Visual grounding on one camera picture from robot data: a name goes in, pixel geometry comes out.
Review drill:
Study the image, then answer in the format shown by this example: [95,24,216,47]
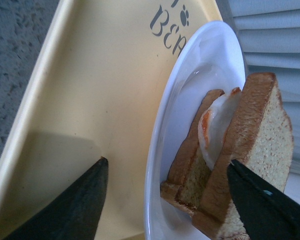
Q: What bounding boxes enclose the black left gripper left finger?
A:
[6,157,109,240]

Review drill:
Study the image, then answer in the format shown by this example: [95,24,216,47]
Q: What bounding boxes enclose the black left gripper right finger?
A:
[226,159,300,240]

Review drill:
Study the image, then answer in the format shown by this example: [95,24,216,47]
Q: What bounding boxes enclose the bread slice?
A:
[192,72,294,240]
[160,89,225,216]

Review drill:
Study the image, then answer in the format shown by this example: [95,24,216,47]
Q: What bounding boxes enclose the white round plate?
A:
[144,21,246,240]

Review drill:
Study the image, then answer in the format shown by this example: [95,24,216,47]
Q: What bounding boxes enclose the fried egg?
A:
[197,87,242,170]

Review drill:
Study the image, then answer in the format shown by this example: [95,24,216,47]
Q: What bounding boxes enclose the yellow bear tray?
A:
[0,0,221,240]

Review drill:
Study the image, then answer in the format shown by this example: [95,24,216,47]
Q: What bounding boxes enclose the grey white curtain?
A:
[217,0,300,174]

